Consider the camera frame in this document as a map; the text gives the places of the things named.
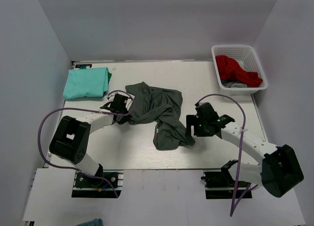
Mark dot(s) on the folded green t-shirt underneath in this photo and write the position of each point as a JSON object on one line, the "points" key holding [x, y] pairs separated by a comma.
{"points": [[109, 75]]}

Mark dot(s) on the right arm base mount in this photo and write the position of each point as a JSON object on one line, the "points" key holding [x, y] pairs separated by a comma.
{"points": [[217, 186]]}

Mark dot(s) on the grey t-shirt in basket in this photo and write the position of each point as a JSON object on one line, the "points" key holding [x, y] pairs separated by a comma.
{"points": [[234, 84]]}

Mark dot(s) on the blue cloth at bottom edge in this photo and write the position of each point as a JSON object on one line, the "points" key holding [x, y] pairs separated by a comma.
{"points": [[94, 222]]}

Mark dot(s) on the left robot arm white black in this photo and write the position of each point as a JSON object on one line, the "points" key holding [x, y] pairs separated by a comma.
{"points": [[71, 138]]}

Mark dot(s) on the red t-shirt in basket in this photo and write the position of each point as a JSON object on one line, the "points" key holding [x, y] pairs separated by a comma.
{"points": [[229, 69]]}

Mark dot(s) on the white plastic laundry basket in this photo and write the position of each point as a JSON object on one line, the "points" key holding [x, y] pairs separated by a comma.
{"points": [[247, 58]]}

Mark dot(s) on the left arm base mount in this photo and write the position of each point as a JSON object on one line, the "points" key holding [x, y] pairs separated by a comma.
{"points": [[85, 187]]}

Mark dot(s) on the folded teal t-shirt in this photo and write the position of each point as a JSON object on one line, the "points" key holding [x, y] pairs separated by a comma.
{"points": [[89, 83]]}

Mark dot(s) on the dark grey t-shirt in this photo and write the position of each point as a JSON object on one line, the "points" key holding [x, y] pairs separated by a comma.
{"points": [[163, 106]]}

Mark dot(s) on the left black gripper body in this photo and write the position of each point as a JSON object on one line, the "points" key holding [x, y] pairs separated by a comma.
{"points": [[121, 118]]}

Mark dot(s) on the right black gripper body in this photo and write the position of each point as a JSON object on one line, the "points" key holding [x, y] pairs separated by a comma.
{"points": [[196, 130]]}

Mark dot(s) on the dark label sticker on table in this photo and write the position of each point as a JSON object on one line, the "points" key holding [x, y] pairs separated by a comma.
{"points": [[83, 66]]}

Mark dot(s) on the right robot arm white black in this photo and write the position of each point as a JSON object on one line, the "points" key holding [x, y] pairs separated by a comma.
{"points": [[277, 168]]}

